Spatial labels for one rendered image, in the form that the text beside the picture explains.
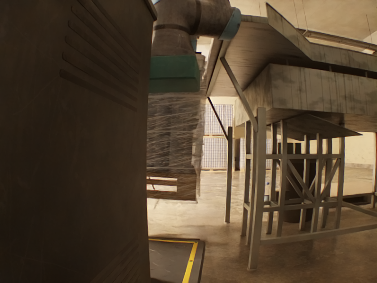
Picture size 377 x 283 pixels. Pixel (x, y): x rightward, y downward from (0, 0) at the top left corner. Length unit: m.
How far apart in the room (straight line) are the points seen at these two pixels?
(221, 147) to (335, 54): 7.54
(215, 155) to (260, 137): 7.51
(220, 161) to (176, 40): 8.19
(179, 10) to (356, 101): 1.12
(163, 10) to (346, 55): 1.11
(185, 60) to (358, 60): 1.18
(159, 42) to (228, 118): 8.21
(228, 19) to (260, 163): 0.73
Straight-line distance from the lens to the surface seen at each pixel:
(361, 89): 1.61
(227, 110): 8.88
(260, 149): 1.30
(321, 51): 1.50
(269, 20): 1.06
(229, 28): 0.79
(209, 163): 8.77
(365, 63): 1.66
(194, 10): 0.76
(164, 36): 0.70
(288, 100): 1.35
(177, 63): 0.65
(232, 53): 1.35
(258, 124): 1.30
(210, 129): 8.77
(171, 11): 0.74
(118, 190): 0.30
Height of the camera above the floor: 0.61
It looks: 2 degrees up
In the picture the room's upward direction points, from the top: 1 degrees clockwise
